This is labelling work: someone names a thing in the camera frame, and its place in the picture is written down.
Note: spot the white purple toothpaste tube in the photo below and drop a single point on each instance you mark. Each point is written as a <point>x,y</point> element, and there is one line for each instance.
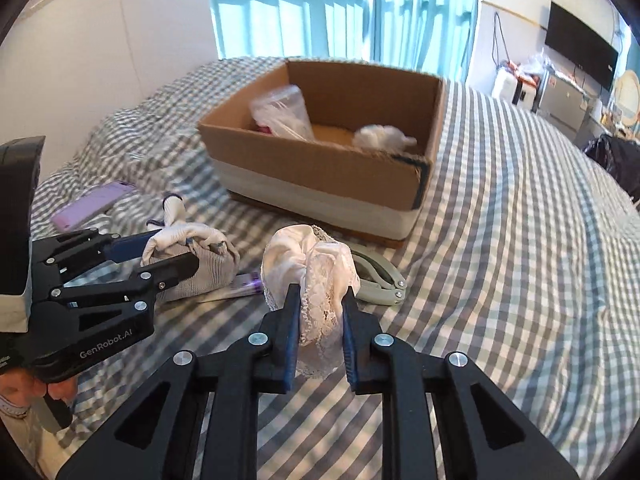
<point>243,285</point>

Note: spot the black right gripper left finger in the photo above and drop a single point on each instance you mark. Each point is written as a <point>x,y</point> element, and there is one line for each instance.
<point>196,416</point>

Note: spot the white storage box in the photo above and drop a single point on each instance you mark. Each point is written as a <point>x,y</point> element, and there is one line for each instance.
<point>516,88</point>

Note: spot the black wall television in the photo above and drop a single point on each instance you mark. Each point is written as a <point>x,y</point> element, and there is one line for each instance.
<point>581,45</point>

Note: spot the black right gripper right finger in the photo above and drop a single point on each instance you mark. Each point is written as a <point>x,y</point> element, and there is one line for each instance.
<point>442,417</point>

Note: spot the operator left hand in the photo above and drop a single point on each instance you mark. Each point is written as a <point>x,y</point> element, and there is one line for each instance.
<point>20,388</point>

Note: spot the purple smartphone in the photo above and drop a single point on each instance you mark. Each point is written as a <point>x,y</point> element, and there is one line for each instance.
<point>90,205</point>

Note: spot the open cardboard box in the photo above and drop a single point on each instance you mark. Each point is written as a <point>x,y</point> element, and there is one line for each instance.
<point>371,194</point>

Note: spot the blue window curtain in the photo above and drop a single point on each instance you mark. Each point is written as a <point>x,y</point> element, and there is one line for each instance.
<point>429,36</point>

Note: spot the small silver fridge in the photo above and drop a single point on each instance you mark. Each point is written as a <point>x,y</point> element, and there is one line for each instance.
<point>562,103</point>

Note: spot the grey checked bed quilt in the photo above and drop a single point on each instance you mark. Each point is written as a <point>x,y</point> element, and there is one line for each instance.
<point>525,257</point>

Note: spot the black bag on chair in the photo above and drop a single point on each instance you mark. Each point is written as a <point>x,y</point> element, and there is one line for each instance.
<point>620,158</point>

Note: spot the round white mirror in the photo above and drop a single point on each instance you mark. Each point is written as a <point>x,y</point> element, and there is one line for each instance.
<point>627,97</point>

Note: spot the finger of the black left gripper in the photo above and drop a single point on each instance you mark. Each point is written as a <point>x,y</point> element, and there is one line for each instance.
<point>66,256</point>
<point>142,285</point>

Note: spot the grey white glove bundle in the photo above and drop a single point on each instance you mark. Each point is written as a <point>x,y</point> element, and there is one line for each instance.
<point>218,259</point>

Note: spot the cream lace underwear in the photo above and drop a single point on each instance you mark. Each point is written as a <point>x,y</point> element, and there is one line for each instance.
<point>324,270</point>

